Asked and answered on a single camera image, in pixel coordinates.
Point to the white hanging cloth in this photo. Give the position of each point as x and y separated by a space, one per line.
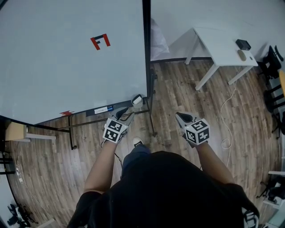
159 42

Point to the white rectangular table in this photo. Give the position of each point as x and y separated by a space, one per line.
222 49

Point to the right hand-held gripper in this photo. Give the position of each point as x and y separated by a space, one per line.
198 132

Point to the person's black shirt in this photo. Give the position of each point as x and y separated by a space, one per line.
162 193

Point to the small oval pouch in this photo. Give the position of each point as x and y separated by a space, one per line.
241 55

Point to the white power strip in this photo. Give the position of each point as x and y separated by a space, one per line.
19 176

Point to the red and black tape mark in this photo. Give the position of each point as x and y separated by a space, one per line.
100 41

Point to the black marker tray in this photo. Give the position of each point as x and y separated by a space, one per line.
120 107

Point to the round wooden table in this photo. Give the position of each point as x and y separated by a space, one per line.
282 83

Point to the person's right forearm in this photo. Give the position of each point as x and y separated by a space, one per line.
213 165

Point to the small black case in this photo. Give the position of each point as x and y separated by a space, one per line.
243 44

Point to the white whiteboard eraser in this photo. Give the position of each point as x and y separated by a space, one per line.
137 99

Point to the person's left forearm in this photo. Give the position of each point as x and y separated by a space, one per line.
100 169

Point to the person's left shoe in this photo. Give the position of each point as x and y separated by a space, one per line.
138 141

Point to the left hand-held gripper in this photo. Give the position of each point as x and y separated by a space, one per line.
113 131

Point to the red zigzag tape strip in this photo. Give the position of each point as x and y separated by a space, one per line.
66 113

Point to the large whiteboard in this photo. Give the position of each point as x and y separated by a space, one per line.
66 71

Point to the person's left leg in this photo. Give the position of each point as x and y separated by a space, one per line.
137 155

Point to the black metal rack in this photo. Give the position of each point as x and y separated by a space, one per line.
6 163

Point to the black office chair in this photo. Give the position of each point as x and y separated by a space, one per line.
275 98
271 62
271 192
280 124

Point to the white shelf board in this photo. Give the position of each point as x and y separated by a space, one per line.
40 136

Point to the light wooden block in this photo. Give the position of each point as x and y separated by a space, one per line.
15 131

